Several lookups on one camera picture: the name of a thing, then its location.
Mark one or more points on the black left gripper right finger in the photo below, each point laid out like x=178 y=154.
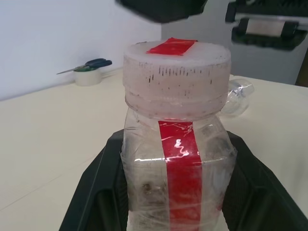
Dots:
x=260 y=192

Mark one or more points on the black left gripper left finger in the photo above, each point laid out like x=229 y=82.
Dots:
x=96 y=192

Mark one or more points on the clear plastic bottle red tape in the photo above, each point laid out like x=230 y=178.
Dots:
x=144 y=168

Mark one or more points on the white bottle cap red tape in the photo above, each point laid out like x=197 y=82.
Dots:
x=178 y=84

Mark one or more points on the clear wine glass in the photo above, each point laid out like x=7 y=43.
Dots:
x=237 y=103

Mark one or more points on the white tape roll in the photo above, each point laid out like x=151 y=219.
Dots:
x=86 y=78

